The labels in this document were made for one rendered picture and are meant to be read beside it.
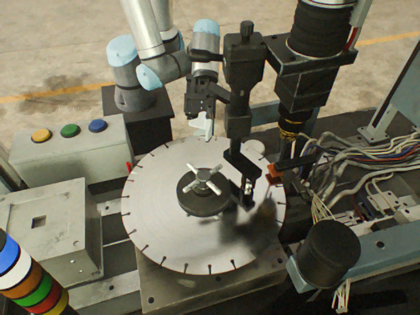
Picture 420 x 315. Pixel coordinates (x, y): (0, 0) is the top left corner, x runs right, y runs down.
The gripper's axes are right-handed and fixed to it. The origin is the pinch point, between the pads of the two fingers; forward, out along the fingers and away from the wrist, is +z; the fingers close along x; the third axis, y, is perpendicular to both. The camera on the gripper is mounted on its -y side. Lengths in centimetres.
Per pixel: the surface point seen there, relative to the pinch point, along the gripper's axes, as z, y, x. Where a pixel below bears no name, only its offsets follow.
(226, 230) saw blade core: 19.0, -4.3, 19.4
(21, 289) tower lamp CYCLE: 25, 20, 39
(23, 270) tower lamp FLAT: 22.2, 19.0, 40.6
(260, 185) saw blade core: 10.3, -11.2, 13.7
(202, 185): 11.0, 0.6, 19.1
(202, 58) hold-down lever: -7.7, 0.1, 33.5
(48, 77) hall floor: -88, 147, -157
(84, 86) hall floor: -78, 113, -152
